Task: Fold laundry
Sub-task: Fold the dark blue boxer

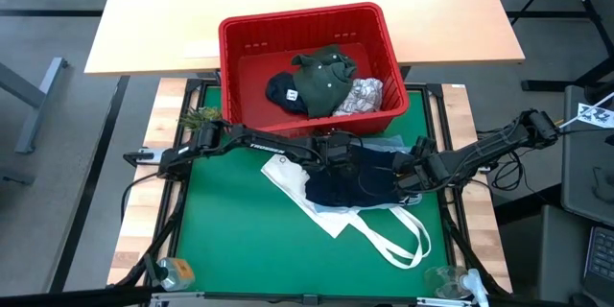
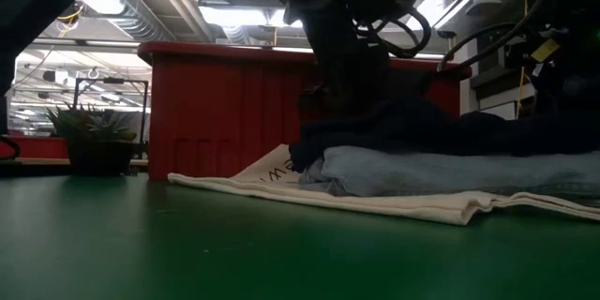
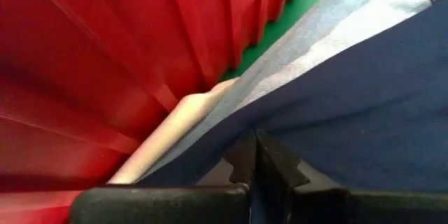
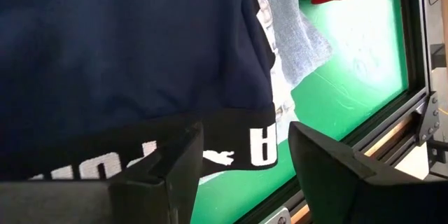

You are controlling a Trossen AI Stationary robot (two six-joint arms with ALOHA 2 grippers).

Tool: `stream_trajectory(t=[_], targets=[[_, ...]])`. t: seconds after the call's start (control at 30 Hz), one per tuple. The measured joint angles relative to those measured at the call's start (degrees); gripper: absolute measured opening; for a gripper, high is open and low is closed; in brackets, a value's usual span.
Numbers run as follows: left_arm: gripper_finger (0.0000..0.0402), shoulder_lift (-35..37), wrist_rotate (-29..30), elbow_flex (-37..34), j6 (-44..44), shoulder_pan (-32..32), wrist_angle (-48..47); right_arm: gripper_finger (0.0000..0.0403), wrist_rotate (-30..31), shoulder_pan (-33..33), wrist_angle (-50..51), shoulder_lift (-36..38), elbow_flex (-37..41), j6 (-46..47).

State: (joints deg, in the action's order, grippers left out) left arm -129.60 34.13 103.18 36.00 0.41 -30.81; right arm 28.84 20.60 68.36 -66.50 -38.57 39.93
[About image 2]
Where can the black round ceiling device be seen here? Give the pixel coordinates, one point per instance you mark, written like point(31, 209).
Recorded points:
point(70, 16)

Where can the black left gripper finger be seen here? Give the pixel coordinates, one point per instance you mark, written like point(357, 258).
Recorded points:
point(337, 84)
point(372, 82)

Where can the navy garment with white label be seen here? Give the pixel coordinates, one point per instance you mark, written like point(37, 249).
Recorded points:
point(422, 126)

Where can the red bench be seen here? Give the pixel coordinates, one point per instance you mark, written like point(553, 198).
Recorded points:
point(42, 147)

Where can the light blue denim jeans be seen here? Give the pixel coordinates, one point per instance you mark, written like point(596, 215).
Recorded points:
point(422, 173)

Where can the red plastic laundry basket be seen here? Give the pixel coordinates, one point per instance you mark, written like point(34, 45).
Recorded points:
point(211, 112)

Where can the cream printed tote bag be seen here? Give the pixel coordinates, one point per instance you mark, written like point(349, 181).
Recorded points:
point(281, 187)

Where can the small potted succulent plant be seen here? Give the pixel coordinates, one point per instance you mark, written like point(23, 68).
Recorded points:
point(98, 150)

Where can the green table mat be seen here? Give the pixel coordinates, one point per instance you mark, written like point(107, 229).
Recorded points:
point(187, 253)

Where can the white board panel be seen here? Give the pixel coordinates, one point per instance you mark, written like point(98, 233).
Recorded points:
point(501, 110)

